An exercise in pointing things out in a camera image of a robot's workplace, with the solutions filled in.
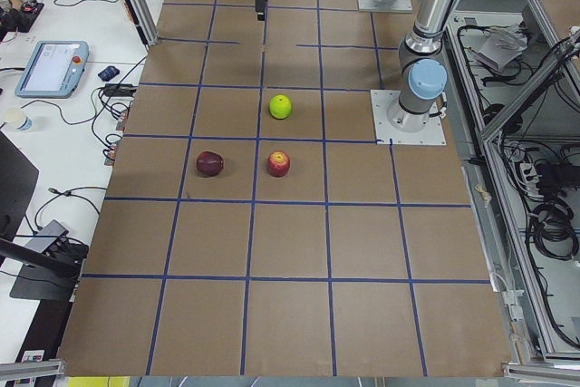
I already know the near teach pendant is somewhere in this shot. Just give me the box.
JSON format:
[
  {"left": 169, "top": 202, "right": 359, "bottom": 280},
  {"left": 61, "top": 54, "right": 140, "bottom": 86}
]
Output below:
[{"left": 14, "top": 41, "right": 89, "bottom": 99}]

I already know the white paper cup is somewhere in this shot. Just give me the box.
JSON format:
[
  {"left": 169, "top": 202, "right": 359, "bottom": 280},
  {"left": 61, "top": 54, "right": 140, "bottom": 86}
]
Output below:
[{"left": 4, "top": 107, "right": 33, "bottom": 131}]

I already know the red yellow apple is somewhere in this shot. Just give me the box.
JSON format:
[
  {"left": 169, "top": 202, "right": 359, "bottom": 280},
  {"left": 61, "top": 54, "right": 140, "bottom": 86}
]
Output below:
[{"left": 266, "top": 150, "right": 291, "bottom": 178}]

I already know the green apple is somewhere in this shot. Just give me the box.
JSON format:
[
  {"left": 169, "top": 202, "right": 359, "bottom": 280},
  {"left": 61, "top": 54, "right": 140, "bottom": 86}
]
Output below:
[{"left": 268, "top": 94, "right": 293, "bottom": 120}]

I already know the black red emergency button box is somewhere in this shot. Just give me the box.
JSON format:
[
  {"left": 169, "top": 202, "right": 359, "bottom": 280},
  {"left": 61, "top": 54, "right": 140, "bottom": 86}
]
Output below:
[{"left": 17, "top": 0, "right": 44, "bottom": 33}]

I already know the black monitor stand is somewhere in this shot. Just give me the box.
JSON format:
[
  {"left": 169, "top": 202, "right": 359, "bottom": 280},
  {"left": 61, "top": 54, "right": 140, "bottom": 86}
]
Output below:
[{"left": 1, "top": 135, "right": 88, "bottom": 302}]

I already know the dark red apple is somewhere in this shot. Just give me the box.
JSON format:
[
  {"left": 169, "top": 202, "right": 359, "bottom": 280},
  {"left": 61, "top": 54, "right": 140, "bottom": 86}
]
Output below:
[{"left": 196, "top": 150, "right": 225, "bottom": 177}]

